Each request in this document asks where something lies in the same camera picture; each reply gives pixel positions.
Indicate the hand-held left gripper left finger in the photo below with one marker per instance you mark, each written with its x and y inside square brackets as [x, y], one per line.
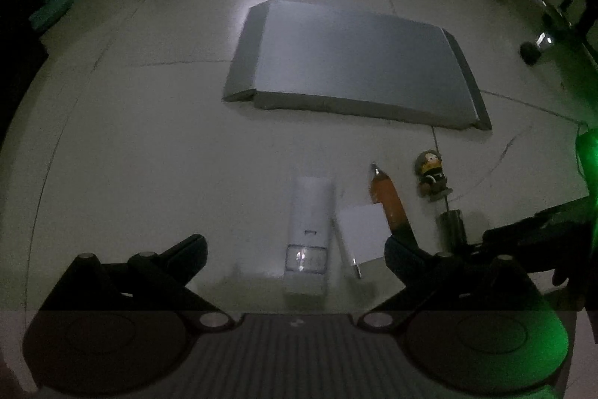
[194, 256]

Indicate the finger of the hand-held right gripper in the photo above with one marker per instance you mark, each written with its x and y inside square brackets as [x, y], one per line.
[518, 235]

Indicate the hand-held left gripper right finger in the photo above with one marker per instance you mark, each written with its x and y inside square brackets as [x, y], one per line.
[399, 261]

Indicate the white charger adapter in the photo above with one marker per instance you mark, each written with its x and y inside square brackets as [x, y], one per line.
[362, 235]

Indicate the orange bottle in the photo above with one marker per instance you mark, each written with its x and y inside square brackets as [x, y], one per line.
[387, 198]

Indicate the white rectangular device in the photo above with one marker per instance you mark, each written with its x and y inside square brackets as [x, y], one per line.
[309, 221]

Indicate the small black cylinder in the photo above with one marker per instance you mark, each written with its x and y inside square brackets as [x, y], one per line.
[452, 228]

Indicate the small cartoon figurine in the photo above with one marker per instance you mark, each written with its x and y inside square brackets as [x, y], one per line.
[432, 177]

